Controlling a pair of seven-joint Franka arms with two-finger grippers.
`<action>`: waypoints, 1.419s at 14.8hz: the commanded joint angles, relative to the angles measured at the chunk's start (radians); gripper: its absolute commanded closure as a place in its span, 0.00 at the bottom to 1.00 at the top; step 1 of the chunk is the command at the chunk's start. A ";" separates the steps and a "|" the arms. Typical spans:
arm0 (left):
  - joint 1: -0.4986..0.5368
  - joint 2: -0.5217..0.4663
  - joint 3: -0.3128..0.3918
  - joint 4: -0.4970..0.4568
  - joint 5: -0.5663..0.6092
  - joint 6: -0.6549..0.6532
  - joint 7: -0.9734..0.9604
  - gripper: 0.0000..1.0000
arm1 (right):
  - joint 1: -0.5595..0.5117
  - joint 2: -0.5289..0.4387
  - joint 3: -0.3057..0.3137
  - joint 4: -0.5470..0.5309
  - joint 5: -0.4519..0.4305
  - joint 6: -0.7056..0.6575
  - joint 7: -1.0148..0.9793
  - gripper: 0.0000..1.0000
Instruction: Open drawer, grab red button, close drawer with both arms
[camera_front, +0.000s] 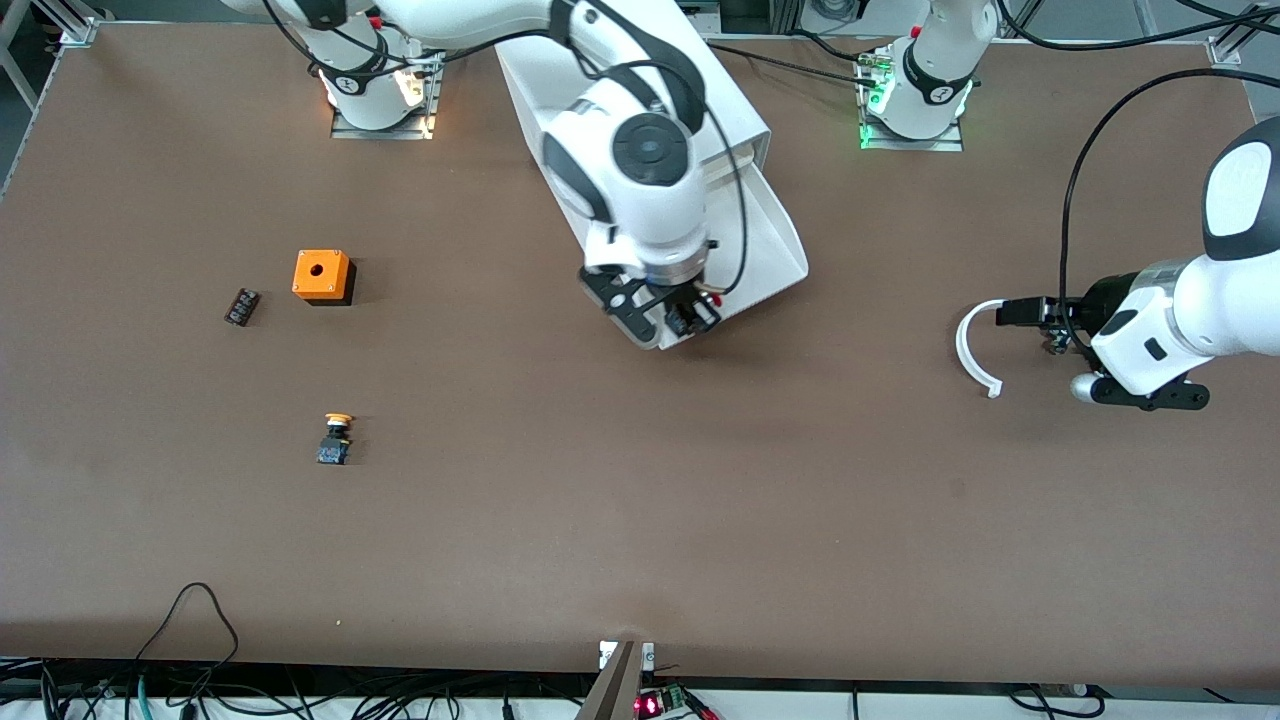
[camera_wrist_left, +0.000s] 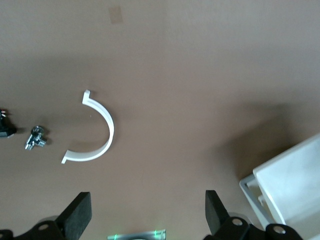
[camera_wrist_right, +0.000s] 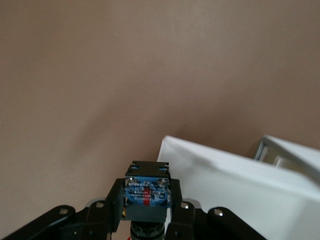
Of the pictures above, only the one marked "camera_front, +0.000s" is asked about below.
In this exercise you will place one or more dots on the circuit board with red LED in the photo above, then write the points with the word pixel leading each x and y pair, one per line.
pixel 655 703

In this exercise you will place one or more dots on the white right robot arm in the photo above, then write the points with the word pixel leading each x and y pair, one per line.
pixel 650 150

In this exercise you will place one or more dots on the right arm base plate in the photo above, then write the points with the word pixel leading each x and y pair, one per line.
pixel 425 125

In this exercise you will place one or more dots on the small black terminal block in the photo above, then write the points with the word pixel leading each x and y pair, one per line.
pixel 243 307

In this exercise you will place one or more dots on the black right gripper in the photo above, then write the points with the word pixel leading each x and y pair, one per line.
pixel 686 305

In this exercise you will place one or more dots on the white drawer cabinet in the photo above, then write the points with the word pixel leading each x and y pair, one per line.
pixel 740 110

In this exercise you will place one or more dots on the orange button enclosure box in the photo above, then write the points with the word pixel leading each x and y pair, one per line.
pixel 335 280

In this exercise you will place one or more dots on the grey camera post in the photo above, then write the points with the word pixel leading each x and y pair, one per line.
pixel 618 690

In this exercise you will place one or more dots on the small black silver component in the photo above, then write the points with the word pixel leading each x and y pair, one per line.
pixel 1055 346

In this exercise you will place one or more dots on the aluminium frame corner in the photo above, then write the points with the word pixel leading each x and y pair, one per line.
pixel 1228 50
pixel 75 30

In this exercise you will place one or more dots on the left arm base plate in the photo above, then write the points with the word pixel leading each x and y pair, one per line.
pixel 950 143

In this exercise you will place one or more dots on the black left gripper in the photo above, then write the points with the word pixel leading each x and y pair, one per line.
pixel 1102 296

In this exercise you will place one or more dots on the white curved plastic bracket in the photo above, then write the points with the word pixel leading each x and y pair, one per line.
pixel 962 350

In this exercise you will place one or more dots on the yellow push button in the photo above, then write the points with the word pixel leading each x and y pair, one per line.
pixel 334 448

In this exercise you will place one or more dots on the red push button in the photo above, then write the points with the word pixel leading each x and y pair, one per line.
pixel 688 322

